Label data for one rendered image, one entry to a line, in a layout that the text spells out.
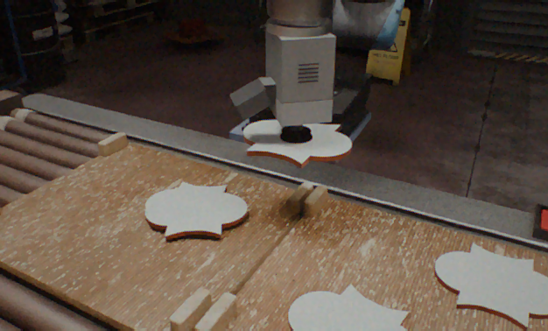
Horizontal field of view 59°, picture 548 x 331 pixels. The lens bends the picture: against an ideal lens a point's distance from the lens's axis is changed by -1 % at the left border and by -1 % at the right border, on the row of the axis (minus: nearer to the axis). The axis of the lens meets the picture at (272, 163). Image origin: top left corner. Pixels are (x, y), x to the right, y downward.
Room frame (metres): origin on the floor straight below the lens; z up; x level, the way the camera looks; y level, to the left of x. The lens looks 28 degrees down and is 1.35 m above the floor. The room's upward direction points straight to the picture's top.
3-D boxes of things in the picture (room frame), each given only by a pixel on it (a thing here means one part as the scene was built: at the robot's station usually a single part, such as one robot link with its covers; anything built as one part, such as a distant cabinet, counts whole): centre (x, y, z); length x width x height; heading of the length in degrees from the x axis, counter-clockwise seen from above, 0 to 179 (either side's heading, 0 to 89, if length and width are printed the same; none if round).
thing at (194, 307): (0.39, 0.09, 0.95); 0.06 x 0.02 x 0.03; 151
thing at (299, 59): (0.57, -0.01, 1.17); 0.12 x 0.09 x 0.16; 103
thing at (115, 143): (0.82, 0.30, 0.95); 0.06 x 0.02 x 0.03; 151
